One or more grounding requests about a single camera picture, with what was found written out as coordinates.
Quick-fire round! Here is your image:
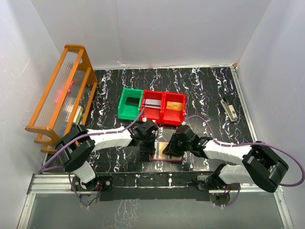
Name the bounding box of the gold striped credit card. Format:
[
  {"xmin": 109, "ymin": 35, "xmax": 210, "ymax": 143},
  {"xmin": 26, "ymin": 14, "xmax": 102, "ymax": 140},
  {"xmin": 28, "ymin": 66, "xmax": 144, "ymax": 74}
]
[{"xmin": 154, "ymin": 142, "xmax": 182, "ymax": 162}]

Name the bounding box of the black grey stapler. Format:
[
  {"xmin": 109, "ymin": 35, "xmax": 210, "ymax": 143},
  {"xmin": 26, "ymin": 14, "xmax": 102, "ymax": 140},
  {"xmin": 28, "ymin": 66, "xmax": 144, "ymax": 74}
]
[{"xmin": 220, "ymin": 95, "xmax": 238, "ymax": 122}]

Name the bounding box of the orange card in bin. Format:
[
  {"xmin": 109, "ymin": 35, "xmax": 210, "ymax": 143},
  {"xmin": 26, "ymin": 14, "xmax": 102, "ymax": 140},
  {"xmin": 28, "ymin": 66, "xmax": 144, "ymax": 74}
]
[{"xmin": 166, "ymin": 101, "xmax": 183, "ymax": 111}]

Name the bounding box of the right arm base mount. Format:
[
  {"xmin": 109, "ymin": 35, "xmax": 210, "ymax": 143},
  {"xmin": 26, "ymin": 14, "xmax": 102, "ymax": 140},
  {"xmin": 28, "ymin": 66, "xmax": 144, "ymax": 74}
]
[{"xmin": 192, "ymin": 175, "xmax": 241, "ymax": 208}]

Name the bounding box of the grey striped card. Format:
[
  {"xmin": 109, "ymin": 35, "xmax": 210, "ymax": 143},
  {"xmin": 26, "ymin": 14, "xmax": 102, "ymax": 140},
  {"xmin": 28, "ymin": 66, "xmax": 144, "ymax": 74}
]
[{"xmin": 144, "ymin": 99, "xmax": 162, "ymax": 109}]

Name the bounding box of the red bin left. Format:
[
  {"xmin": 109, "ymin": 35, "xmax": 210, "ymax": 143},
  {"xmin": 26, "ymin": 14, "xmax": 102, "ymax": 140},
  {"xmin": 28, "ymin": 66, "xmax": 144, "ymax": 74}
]
[{"xmin": 140, "ymin": 90, "xmax": 165, "ymax": 124}]

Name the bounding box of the red leather card holder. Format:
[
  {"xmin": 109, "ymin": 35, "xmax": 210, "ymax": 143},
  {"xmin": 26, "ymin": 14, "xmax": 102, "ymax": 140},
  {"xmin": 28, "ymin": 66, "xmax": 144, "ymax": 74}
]
[{"xmin": 151, "ymin": 141, "xmax": 184, "ymax": 164}]

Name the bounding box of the red bin right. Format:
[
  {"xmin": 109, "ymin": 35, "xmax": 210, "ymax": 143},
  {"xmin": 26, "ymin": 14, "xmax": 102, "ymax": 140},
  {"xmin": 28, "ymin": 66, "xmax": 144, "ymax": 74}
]
[{"xmin": 162, "ymin": 92, "xmax": 186, "ymax": 126}]

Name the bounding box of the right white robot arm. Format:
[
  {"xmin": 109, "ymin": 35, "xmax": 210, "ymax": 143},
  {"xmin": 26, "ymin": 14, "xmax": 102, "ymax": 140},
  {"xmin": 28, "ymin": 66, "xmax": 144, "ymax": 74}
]
[{"xmin": 163, "ymin": 125, "xmax": 289, "ymax": 193}]

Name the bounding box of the green plastic bin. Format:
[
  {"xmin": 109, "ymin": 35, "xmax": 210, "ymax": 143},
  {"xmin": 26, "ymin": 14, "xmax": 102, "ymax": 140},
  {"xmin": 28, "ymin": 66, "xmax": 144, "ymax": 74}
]
[{"xmin": 118, "ymin": 88, "xmax": 143, "ymax": 121}]

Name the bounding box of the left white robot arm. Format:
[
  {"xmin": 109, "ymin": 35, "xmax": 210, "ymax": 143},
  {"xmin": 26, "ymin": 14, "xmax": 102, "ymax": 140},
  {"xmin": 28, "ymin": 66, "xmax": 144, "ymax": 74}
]
[{"xmin": 55, "ymin": 120, "xmax": 158, "ymax": 190}]

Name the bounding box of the red bin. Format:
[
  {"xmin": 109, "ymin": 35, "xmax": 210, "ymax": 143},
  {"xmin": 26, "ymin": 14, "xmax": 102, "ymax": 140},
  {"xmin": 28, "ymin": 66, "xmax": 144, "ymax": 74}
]
[
  {"xmin": 140, "ymin": 90, "xmax": 165, "ymax": 124},
  {"xmin": 162, "ymin": 92, "xmax": 186, "ymax": 126}
]

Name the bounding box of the beige box in rack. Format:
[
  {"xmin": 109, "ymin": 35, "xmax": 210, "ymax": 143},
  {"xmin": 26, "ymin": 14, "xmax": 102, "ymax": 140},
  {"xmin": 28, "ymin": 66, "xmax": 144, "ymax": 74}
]
[{"xmin": 72, "ymin": 106, "xmax": 83, "ymax": 125}]

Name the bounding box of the orange wooden rack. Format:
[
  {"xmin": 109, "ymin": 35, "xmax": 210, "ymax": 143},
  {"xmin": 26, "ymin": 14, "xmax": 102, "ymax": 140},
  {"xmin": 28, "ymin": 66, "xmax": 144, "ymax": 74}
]
[{"xmin": 25, "ymin": 44, "xmax": 98, "ymax": 154}]

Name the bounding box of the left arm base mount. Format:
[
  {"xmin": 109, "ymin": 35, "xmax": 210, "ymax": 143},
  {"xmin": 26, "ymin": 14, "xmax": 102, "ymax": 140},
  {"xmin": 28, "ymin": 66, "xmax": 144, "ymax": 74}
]
[{"xmin": 70, "ymin": 176, "xmax": 114, "ymax": 208}]

